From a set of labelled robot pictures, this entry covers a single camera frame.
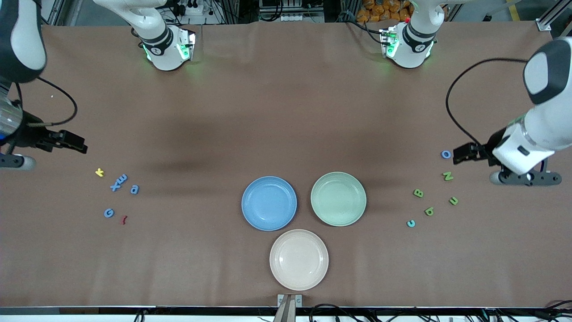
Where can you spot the metal camera pole bracket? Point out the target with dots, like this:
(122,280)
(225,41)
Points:
(289,308)

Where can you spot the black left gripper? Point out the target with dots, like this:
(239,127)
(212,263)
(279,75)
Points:
(486,150)

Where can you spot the cream plate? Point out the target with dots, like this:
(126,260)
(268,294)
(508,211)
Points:
(299,260)

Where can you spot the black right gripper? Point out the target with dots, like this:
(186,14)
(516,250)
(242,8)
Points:
(30,136)

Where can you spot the blue plate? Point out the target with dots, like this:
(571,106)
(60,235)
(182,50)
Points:
(269,203)

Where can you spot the brown table cover sheet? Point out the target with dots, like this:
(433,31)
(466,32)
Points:
(286,112)

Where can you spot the blue foam letter X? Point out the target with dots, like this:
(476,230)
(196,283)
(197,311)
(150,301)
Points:
(115,186)

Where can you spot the blue foam letter a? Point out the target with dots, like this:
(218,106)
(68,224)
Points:
(134,189)

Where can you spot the blue foam letter E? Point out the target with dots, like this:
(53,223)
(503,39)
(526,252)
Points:
(121,178)

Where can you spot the blue foam letter O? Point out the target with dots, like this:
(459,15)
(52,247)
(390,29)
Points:
(442,154)

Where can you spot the green foam letter B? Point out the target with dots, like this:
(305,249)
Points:
(418,193)

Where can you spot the aluminium frame corner profile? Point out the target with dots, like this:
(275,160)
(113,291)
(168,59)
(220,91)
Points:
(544,24)

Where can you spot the green foam letter N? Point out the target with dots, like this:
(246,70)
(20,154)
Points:
(447,176)

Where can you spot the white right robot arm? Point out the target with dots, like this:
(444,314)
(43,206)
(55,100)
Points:
(27,40)

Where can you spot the white power strip with plugs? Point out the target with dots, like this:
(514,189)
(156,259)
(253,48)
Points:
(193,11)

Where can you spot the blue foam letter G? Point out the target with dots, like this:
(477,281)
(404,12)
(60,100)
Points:
(106,213)

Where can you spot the orange objects pile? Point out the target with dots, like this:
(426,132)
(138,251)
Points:
(380,11)

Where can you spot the green plate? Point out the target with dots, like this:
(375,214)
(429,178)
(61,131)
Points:
(338,199)

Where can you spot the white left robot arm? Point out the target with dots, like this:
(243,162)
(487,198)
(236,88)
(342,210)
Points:
(549,129)

